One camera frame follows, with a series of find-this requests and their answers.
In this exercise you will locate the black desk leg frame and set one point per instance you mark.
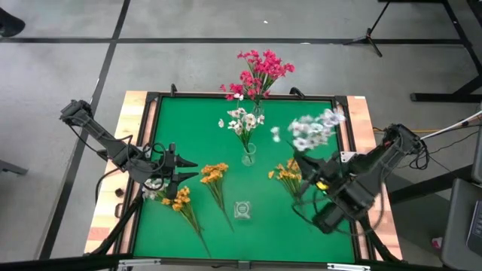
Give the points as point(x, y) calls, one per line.
point(444, 97)

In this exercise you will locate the black crossbeam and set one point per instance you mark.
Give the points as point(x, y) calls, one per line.
point(56, 263)

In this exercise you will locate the person's shoe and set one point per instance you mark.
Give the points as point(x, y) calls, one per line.
point(9, 24)

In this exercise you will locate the silver aluminium bracket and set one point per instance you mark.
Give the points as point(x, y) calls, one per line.
point(348, 267)
point(139, 263)

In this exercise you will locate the small yellow tag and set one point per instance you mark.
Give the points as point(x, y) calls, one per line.
point(322, 185)

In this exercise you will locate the round clear glass vase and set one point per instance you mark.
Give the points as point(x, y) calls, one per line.
point(248, 156)

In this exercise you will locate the black diagonal frame strut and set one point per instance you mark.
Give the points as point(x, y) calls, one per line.
point(378, 241)
point(119, 224)

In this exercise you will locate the black tripod stand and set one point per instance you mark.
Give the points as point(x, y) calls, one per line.
point(368, 37)

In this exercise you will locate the green table mat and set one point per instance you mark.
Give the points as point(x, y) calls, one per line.
point(180, 124)

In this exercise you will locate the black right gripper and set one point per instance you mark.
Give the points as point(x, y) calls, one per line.
point(318, 173)

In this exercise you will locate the black table frame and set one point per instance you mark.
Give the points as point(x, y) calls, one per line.
point(207, 95)

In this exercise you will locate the dark laptop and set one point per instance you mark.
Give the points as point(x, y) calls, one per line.
point(476, 226)

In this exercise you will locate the narrow clear glass vase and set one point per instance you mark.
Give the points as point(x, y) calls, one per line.
point(257, 110)

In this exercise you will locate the white artificial flower bunch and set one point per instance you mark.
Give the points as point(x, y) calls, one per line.
point(310, 130)
point(248, 119)
point(150, 185)

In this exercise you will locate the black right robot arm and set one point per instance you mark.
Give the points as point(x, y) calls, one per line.
point(376, 162)

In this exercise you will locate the grey chair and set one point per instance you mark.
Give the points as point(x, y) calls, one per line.
point(455, 226)

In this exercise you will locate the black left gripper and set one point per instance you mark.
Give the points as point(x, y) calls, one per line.
point(171, 177)

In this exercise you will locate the small pink object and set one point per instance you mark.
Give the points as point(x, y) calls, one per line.
point(437, 243)

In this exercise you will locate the red artificial flower bunch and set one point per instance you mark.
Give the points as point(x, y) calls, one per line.
point(276, 66)
point(247, 77)
point(236, 88)

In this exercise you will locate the square cut glass vase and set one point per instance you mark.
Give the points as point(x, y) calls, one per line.
point(242, 209)

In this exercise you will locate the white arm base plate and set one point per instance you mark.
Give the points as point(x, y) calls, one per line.
point(147, 152)
point(347, 156)

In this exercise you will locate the black floor beam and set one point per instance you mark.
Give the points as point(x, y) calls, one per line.
point(425, 185)

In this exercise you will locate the grey chair base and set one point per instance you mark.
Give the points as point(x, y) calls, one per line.
point(13, 168)

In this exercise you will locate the black clamp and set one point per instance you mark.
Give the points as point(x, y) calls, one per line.
point(297, 92)
point(173, 90)

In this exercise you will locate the small dark knob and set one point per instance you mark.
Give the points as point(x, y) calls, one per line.
point(119, 192)

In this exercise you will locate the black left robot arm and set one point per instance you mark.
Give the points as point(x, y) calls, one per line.
point(113, 147)

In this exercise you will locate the silver pole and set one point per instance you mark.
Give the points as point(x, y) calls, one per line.
point(452, 126)

